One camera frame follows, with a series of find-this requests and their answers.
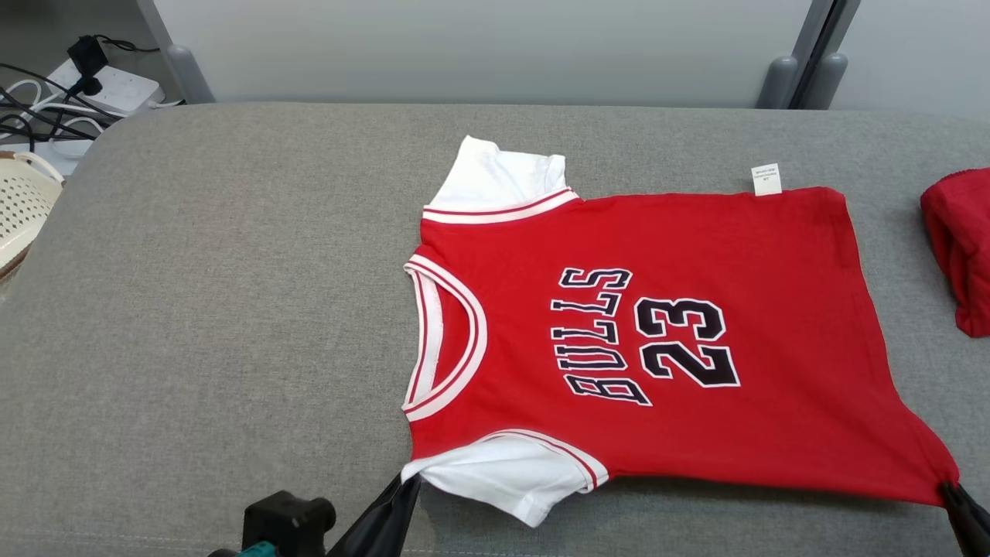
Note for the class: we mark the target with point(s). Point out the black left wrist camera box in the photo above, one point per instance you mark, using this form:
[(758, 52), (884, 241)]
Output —
[(286, 522)]

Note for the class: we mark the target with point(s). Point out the black plug adapter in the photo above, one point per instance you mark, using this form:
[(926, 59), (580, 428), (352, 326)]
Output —
[(87, 58)]

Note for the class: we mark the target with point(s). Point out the white power strip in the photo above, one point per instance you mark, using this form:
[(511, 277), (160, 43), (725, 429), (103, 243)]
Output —
[(116, 89)]

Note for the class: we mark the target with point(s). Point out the teal left camera connector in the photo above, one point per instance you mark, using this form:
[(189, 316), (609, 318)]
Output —
[(259, 551)]

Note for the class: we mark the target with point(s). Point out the red Bulls 23 jersey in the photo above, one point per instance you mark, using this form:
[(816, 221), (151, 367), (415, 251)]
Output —
[(773, 255)]

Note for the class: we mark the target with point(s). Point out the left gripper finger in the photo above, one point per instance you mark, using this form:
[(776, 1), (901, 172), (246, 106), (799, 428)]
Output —
[(383, 526)]

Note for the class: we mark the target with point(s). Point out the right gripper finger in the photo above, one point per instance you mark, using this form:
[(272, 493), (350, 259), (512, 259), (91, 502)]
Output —
[(971, 526)]

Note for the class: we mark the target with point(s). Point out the grey metal partition post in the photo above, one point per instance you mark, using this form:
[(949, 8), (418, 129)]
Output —
[(174, 54), (797, 54), (834, 54)]

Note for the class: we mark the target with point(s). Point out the red shorts with white trim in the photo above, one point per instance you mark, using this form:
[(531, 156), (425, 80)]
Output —
[(963, 247)]

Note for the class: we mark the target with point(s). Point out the cream perforated laundry basket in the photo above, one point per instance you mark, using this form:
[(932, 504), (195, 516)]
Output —
[(23, 209)]

